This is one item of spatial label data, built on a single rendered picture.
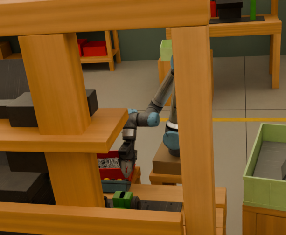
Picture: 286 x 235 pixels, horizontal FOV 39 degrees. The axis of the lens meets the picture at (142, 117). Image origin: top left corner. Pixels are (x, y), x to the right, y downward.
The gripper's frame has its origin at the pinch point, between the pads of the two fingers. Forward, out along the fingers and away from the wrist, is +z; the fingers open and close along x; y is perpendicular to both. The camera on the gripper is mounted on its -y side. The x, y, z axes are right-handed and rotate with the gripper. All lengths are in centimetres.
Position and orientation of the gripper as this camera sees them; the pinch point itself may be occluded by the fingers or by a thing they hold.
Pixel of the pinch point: (126, 175)
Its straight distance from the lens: 212.0
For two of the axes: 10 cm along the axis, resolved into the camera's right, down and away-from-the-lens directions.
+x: -9.7, 0.0, 2.4
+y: 2.4, 1.8, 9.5
